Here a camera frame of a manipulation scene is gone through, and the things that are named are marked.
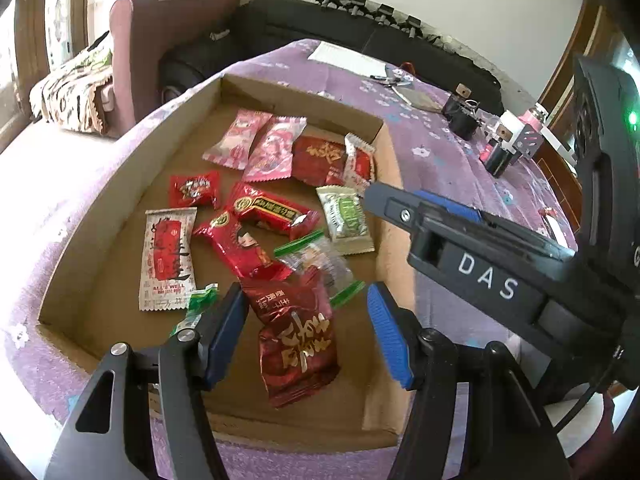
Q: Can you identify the wooden glass door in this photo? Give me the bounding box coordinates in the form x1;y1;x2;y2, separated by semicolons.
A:
0;0;91;111

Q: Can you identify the red packet with doll figure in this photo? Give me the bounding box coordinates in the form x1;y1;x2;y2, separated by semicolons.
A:
192;208;293;281

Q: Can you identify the grey phone stand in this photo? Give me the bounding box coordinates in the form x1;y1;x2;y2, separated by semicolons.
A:
510;122;543;161

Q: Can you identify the black sofa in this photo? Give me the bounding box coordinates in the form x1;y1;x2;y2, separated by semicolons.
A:
159;0;503;116

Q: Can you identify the white-edged red snack packet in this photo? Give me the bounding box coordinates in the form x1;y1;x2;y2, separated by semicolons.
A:
342;132;377;196

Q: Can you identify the purple floral tablecloth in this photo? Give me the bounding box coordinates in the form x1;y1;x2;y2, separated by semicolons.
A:
0;37;591;480

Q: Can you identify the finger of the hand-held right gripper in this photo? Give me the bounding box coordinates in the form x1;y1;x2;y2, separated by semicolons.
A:
414;188;578;263
363;181;501;248

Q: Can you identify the white and green snack packet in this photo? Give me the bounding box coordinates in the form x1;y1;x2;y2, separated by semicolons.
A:
316;185;375;257

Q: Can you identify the pink snack packet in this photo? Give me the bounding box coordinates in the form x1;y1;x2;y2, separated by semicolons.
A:
242;115;308;183
201;108;273;170

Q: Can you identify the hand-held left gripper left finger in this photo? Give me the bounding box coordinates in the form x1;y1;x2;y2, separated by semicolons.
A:
42;281;249;480

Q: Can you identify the shallow cardboard box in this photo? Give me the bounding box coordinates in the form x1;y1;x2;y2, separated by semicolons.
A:
36;74;416;453

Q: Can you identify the clear packet with green ends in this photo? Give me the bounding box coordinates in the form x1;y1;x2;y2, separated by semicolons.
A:
273;229;367;308

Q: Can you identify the red packet with dark label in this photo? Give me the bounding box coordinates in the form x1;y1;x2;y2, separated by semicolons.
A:
227;181;321;241

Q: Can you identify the dark red gold-print snack packet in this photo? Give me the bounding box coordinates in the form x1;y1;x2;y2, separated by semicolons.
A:
291;135;348;187
257;310;341;409
240;266;333;326

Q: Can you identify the white paper sheet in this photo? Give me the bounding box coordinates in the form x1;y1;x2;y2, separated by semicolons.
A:
307;41;388;78

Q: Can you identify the black cylindrical holder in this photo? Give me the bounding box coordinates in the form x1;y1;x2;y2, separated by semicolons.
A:
444;95;481;141
482;140;518;178

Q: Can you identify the brown wooden cabinet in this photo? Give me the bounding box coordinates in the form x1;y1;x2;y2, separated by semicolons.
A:
537;5;616;126

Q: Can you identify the large white and red packet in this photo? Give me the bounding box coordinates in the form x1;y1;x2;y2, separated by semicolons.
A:
138;206;198;312

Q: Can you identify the patterned seat cloth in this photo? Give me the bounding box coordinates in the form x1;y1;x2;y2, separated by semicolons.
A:
29;35;116;135

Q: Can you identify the small red candy packet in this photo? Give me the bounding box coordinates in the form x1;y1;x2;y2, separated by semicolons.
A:
168;170;222;209

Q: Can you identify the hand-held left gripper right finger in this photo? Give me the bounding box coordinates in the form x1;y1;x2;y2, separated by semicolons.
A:
366;281;573;480

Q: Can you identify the pink bottle with metal lid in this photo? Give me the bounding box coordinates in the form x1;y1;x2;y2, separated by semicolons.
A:
517;105;548;130

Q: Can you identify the small clear green candy packet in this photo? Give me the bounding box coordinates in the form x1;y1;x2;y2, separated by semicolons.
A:
170;282;220;338

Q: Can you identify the dark red armchair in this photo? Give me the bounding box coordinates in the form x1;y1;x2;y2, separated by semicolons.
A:
109;0;243;138

